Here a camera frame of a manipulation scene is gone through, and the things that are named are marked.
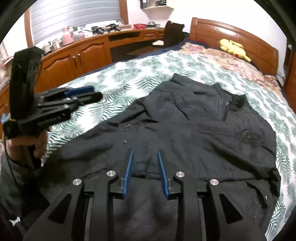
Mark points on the pink thermos bottle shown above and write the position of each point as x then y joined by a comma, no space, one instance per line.
67,38

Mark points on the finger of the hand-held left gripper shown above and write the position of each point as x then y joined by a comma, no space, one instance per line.
90,97
78,90

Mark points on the wooden bed headboard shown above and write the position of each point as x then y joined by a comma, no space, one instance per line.
254,48

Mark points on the leaf print blanket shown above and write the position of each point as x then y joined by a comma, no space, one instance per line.
129,74

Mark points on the dark grey zip jacket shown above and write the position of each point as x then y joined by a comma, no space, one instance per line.
185,129

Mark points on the wooden desk cabinet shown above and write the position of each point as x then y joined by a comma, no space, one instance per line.
92,53

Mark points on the metal pot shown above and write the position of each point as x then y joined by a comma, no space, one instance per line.
153,24

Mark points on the dark wooden chair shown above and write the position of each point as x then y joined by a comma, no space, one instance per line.
173,32

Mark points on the floral blanket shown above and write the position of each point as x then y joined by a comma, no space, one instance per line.
231,64

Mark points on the person's left forearm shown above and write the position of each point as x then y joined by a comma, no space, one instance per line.
13,180

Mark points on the red bowl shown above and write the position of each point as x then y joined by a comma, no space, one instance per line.
140,26

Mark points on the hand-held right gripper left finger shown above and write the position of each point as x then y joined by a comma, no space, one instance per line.
128,171

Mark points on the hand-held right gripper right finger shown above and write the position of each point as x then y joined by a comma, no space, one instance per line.
163,176

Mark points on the yellow plush toy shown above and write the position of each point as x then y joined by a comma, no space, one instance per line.
233,47

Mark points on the white wall shelf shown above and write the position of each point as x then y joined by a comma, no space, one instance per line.
159,7

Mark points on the grey window blind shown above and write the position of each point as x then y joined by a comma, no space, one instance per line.
69,14

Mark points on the person's left hand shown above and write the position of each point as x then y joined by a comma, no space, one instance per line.
41,146

